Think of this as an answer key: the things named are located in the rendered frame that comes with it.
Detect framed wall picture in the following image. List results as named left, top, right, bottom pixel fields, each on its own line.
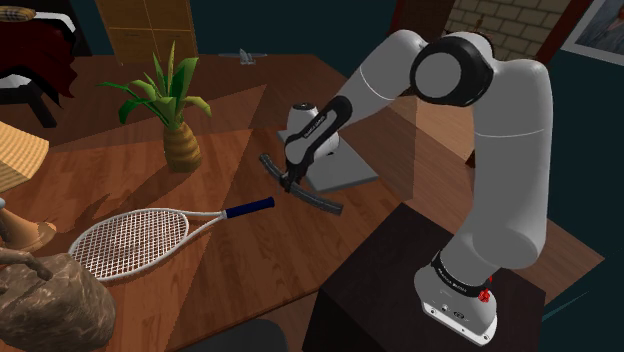
left=559, top=0, right=624, bottom=68

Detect brown wooden table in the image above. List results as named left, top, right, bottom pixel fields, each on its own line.
left=0, top=53, right=606, bottom=352

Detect small grey model plane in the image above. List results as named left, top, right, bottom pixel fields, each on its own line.
left=217, top=48, right=269, bottom=67

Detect tan wooden vase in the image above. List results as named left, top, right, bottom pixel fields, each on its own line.
left=0, top=196, right=58, bottom=253

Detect black curved strip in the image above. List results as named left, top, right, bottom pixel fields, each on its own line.
left=258, top=152, right=344, bottom=216

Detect tan woven basket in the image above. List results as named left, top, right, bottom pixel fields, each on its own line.
left=0, top=121, right=51, bottom=194

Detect grey flat board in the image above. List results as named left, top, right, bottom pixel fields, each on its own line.
left=276, top=128, right=380, bottom=193

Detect white tennis racket navy handle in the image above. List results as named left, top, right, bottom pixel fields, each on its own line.
left=67, top=196, right=276, bottom=283

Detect black chair with red cloth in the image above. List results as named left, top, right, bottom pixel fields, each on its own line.
left=0, top=0, right=93, bottom=130

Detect yellow wooden cabinet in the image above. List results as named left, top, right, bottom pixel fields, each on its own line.
left=94, top=0, right=199, bottom=66

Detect brown mottled bag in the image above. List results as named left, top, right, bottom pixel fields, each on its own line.
left=0, top=246, right=118, bottom=352

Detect dark robot stand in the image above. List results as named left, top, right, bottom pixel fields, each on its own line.
left=301, top=202, right=547, bottom=352

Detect green plant in woven vase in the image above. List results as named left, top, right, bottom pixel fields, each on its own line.
left=96, top=40, right=214, bottom=174

